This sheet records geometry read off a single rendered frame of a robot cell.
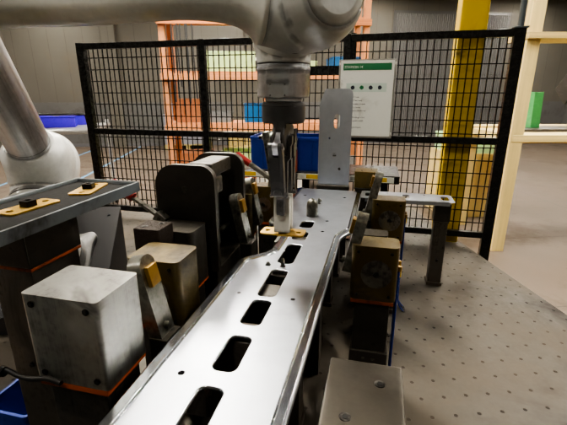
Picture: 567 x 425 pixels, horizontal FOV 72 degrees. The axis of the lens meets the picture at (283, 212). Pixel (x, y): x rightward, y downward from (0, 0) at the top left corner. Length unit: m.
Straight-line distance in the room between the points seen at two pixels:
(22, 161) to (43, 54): 10.44
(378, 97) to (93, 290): 1.40
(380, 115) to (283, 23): 1.22
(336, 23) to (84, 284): 0.42
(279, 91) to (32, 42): 11.11
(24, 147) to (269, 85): 0.67
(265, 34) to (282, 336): 0.40
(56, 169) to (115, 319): 0.72
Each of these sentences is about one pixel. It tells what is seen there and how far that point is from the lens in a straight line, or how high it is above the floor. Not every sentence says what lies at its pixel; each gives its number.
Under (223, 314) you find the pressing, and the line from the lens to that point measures 0.62.
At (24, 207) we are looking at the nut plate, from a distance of 0.69.
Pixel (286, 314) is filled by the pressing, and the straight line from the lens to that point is 0.62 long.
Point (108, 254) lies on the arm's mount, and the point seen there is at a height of 0.87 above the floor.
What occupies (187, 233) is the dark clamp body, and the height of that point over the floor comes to 1.08.
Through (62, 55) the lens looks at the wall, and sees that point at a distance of 11.39.
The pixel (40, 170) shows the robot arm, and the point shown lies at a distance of 1.16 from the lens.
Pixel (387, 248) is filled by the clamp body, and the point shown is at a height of 1.04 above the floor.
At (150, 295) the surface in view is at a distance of 0.58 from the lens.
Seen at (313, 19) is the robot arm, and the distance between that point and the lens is 0.47.
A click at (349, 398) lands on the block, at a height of 1.03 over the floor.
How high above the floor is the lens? 1.33
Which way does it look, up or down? 17 degrees down
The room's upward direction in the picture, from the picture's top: straight up
